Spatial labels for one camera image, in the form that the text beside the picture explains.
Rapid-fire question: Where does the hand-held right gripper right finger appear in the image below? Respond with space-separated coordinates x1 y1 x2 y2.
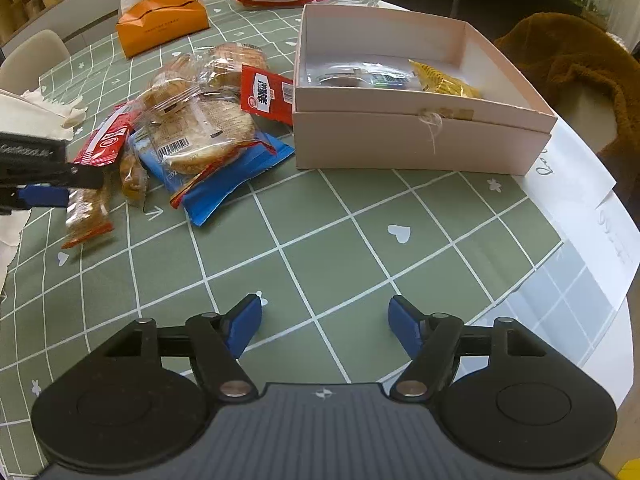
389 295 549 404

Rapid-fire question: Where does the large clear round cracker packet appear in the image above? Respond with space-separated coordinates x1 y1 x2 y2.
144 96 279 197

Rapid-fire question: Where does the blue seaweed snack packet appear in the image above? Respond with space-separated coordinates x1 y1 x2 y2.
127 127 296 228

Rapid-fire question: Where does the orange snack packet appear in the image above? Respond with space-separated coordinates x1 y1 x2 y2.
116 0 211 59

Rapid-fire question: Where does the white paper sheet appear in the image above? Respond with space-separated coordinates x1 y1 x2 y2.
520 117 617 211
537 192 636 311

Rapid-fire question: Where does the yellow snack packet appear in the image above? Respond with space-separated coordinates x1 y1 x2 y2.
407 59 482 100

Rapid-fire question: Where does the clear plastic snack packet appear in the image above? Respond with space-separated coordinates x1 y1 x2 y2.
302 57 421 92

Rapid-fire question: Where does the brown plush toy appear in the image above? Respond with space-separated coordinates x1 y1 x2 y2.
494 12 640 181

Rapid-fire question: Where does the pink cardboard box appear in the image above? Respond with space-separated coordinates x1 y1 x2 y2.
291 4 558 176

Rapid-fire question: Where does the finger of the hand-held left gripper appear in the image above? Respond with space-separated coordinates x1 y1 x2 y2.
0 184 70 217
47 161 104 191

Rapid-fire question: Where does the red snack packet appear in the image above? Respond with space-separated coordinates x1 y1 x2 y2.
240 64 295 126
73 101 137 167

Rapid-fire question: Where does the cream chair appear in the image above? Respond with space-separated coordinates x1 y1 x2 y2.
0 29 72 97
552 82 623 153

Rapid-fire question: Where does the green checked tablecloth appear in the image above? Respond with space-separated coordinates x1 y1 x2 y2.
0 0 632 461

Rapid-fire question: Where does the small brown snack packet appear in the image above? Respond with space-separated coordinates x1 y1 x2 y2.
119 132 150 207

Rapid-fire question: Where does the cream cloth bag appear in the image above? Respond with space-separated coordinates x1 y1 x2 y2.
0 87 90 306

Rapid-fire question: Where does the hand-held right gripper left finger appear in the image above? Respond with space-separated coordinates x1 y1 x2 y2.
102 293 263 404

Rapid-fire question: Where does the orange-edged clear snack bar packet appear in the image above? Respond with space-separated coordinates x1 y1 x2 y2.
61 162 116 251

